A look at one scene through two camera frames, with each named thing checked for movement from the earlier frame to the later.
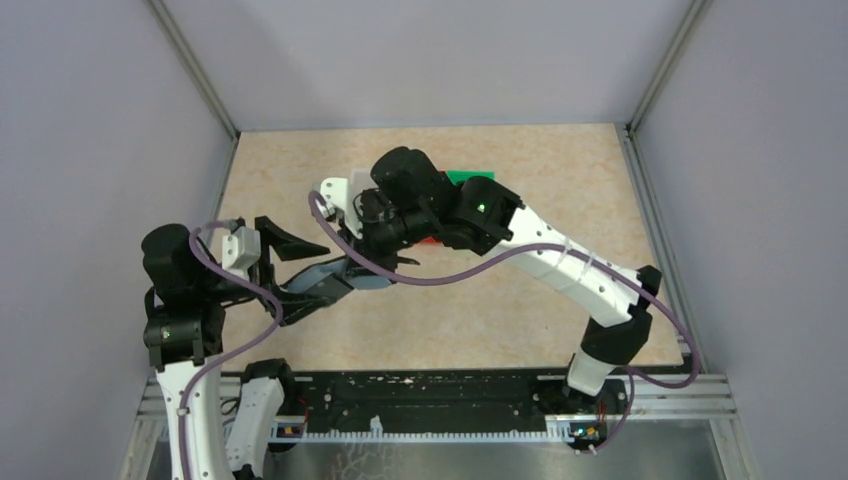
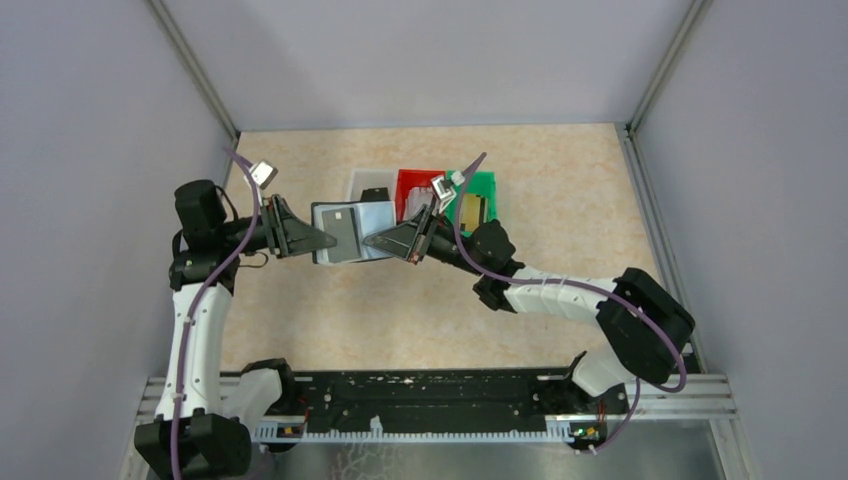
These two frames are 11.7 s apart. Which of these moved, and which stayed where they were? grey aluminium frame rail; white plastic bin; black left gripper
Moved: black left gripper
Stayed: grey aluminium frame rail; white plastic bin
